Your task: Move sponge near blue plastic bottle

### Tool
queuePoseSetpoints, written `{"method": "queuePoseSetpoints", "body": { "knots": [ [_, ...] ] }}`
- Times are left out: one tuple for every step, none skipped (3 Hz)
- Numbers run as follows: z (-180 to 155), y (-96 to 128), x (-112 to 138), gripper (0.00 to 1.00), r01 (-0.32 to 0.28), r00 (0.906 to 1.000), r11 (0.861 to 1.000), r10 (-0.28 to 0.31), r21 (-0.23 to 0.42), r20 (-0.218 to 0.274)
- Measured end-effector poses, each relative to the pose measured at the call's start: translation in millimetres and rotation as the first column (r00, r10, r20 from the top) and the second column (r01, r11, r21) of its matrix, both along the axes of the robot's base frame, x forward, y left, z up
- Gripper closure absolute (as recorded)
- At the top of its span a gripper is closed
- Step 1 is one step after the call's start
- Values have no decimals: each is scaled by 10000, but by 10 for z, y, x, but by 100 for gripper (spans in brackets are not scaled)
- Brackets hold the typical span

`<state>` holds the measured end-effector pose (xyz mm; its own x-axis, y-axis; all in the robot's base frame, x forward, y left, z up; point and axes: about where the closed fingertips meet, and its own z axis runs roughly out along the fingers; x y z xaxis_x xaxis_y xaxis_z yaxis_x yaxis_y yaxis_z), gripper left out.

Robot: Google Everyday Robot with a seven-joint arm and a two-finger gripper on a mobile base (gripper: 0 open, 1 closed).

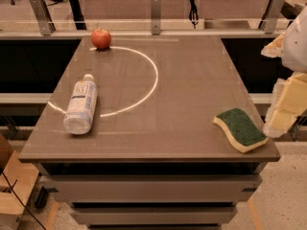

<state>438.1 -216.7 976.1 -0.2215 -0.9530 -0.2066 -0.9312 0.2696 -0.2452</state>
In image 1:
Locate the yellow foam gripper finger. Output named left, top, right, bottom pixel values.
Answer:
left=261, top=34, right=285, bottom=58
left=263, top=73, right=307, bottom=138

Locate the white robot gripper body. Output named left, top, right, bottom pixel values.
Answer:
left=282, top=7, right=307, bottom=73

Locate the green and yellow sponge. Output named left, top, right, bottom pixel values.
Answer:
left=213, top=108, right=269, bottom=153

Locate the clear plastic water bottle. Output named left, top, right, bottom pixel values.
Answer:
left=63, top=74, right=97, bottom=135

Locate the grey drawer cabinet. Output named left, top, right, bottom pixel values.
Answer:
left=20, top=36, right=279, bottom=230

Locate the red apple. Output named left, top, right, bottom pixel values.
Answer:
left=90, top=29, right=111, bottom=50

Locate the black table leg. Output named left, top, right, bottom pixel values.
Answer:
left=69, top=0, right=86, bottom=30

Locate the wooden box at left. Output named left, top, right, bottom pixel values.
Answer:
left=0, top=134, right=40, bottom=230

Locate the right metal railing bracket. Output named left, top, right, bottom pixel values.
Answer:
left=263, top=0, right=285, bottom=34

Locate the metal railing bracket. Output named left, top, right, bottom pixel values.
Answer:
left=263, top=0, right=285, bottom=34
left=29, top=0, right=53, bottom=35
left=151, top=0, right=161, bottom=35

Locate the black hanging cable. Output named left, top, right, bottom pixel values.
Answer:
left=187, top=0, right=200, bottom=30

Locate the middle metal railing bracket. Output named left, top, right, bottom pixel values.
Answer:
left=151, top=0, right=161, bottom=35

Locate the left metal railing bracket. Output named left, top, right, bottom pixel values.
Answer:
left=29, top=0, right=53, bottom=35

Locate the black floor cable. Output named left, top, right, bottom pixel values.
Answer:
left=0, top=170, right=47, bottom=230

